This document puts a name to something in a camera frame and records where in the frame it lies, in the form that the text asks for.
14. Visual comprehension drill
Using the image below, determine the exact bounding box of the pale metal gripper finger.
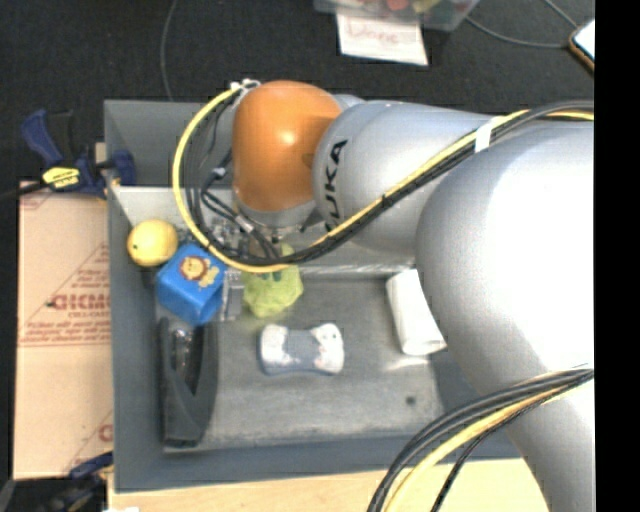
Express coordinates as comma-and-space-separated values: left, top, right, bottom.
230, 222, 248, 321
213, 219, 235, 322

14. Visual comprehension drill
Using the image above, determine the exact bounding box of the yellow-green crumpled toy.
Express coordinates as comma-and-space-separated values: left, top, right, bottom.
242, 243, 305, 320

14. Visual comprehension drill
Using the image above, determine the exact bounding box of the blue cube with lion print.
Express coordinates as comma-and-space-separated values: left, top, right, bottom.
154, 242, 227, 327

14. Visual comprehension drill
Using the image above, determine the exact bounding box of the white and grey toy car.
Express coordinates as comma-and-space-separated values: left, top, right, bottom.
257, 322, 346, 376

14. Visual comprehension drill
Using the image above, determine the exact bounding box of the yellow ball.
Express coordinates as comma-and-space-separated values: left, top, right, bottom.
126, 218, 180, 268

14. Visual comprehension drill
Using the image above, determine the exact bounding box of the black stapler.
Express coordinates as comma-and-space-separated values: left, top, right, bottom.
157, 316, 220, 449

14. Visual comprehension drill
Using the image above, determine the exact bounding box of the grey metal bin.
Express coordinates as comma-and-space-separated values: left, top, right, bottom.
103, 98, 524, 494

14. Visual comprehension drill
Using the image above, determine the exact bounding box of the brown cardboard board red print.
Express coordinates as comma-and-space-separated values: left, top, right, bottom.
12, 182, 115, 481

